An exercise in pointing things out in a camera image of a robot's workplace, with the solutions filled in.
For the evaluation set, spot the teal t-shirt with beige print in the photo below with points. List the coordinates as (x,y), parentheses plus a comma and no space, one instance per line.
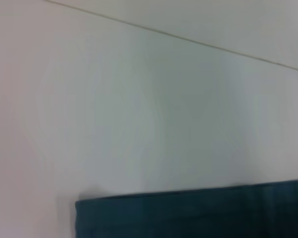
(188,215)

